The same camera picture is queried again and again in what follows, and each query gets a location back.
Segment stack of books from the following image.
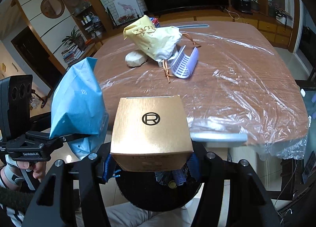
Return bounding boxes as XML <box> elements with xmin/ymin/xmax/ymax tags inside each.
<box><xmin>61</xmin><ymin>43</ymin><xmax>86</xmax><ymax>64</ymax></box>

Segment dark figurine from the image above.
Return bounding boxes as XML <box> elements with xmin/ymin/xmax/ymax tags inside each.
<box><xmin>275</xmin><ymin>7</ymin><xmax>294</xmax><ymax>24</ymax></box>

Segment giraffe picture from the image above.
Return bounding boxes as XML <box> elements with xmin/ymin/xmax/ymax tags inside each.
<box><xmin>114</xmin><ymin>0</ymin><xmax>139</xmax><ymax>25</ymax></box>

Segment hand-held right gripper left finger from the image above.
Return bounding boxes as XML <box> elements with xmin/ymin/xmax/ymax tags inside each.
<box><xmin>22</xmin><ymin>152</ymin><xmax>117</xmax><ymax>227</ymax></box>

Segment blue plastic bag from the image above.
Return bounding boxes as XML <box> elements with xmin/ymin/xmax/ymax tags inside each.
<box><xmin>49</xmin><ymin>57</ymin><xmax>109</xmax><ymax>160</ymax></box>

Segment small wooden side table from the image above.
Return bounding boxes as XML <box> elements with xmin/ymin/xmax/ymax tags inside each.
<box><xmin>65</xmin><ymin>42</ymin><xmax>103</xmax><ymax>69</ymax></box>

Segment yellow drawstring pouch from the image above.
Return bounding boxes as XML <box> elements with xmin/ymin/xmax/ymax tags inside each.
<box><xmin>123</xmin><ymin>15</ymin><xmax>182</xmax><ymax>61</ymax></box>

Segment potted plant with long leaves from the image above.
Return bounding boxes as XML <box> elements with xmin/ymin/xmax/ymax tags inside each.
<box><xmin>62</xmin><ymin>26</ymin><xmax>86</xmax><ymax>50</ymax></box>

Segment red and blue box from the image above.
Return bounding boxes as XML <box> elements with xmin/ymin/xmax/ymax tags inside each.
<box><xmin>149</xmin><ymin>16</ymin><xmax>161</xmax><ymax>28</ymax></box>

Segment black coffee machine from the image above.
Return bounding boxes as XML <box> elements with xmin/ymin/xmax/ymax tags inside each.
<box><xmin>238</xmin><ymin>0</ymin><xmax>252</xmax><ymax>13</ymax></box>

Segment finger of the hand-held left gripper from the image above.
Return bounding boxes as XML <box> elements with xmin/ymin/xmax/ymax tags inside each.
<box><xmin>49</xmin><ymin>114</ymin><xmax>109</xmax><ymax>149</ymax></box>
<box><xmin>29</xmin><ymin>112</ymin><xmax>53</xmax><ymax>134</ymax></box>

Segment dark wooden door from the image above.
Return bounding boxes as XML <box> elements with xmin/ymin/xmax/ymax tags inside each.
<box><xmin>11</xmin><ymin>26</ymin><xmax>63</xmax><ymax>90</ymax></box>

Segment dark glass table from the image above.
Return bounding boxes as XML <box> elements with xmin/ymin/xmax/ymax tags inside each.
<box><xmin>295</xmin><ymin>79</ymin><xmax>316</xmax><ymax>144</ymax></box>

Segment person's grey pants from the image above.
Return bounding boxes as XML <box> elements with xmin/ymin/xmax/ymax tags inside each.
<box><xmin>105</xmin><ymin>202</ymin><xmax>194</xmax><ymax>227</ymax></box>

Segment grey table slot plate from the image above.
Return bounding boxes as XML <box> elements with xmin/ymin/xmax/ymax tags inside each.
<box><xmin>179</xmin><ymin>23</ymin><xmax>210</xmax><ymax>30</ymax></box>

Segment round wooden wall plaque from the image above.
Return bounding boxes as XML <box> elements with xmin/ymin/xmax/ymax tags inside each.
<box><xmin>41</xmin><ymin>0</ymin><xmax>65</xmax><ymax>19</ymax></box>

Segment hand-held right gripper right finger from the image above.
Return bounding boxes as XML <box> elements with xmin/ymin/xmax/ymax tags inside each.
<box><xmin>185</xmin><ymin>143</ymin><xmax>282</xmax><ymax>227</ymax></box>

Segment wooden sideboard cabinet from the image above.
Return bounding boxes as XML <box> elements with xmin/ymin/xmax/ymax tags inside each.
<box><xmin>158</xmin><ymin>7</ymin><xmax>293</xmax><ymax>50</ymax></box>

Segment black round bin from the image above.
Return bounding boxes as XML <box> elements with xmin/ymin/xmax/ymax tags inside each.
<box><xmin>116</xmin><ymin>168</ymin><xmax>203</xmax><ymax>212</ymax></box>

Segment blue hair roller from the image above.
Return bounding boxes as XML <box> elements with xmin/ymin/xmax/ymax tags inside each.
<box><xmin>168</xmin><ymin>170</ymin><xmax>188</xmax><ymax>188</ymax></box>

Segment lilac plastic comb rack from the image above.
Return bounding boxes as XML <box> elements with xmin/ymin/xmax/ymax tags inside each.
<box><xmin>170</xmin><ymin>46</ymin><xmax>199</xmax><ymax>79</ymax></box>

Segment person's left hand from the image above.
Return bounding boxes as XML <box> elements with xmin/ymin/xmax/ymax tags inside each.
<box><xmin>17</xmin><ymin>159</ymin><xmax>46</xmax><ymax>181</ymax></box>

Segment person's left forearm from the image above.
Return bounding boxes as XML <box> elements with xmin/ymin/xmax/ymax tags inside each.
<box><xmin>0</xmin><ymin>165</ymin><xmax>33</xmax><ymax>227</ymax></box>

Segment brown braided cord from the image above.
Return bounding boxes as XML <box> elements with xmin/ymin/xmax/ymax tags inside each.
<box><xmin>181</xmin><ymin>33</ymin><xmax>202</xmax><ymax>47</ymax></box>
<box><xmin>162</xmin><ymin>59</ymin><xmax>175</xmax><ymax>84</ymax></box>

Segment white round paper wad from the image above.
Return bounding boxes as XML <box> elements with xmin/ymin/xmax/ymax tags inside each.
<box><xmin>125</xmin><ymin>51</ymin><xmax>147</xmax><ymax>68</ymax></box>

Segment gold cardboard box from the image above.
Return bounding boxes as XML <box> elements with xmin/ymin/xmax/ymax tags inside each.
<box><xmin>110</xmin><ymin>95</ymin><xmax>194</xmax><ymax>172</ymax></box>

